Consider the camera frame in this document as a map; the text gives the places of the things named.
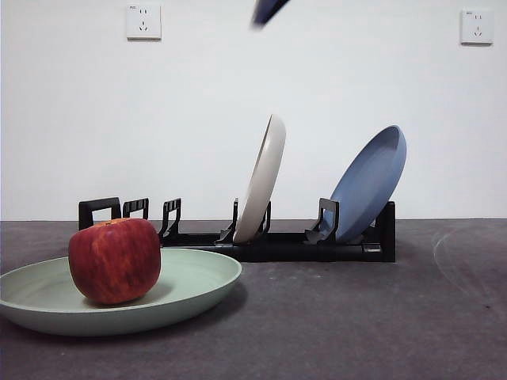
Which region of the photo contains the green plate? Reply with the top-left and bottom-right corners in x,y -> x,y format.
0,248 -> 242,337

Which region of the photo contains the red apple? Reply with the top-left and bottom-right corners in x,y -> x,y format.
68,217 -> 162,306

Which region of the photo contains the white plate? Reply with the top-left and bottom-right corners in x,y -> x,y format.
232,113 -> 287,243

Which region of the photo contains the blue plate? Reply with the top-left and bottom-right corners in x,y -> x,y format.
328,124 -> 407,242

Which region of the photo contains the black plate rack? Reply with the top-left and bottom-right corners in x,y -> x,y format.
78,196 -> 397,264

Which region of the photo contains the white wall socket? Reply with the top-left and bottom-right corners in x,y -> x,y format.
459,9 -> 495,46
126,3 -> 162,40

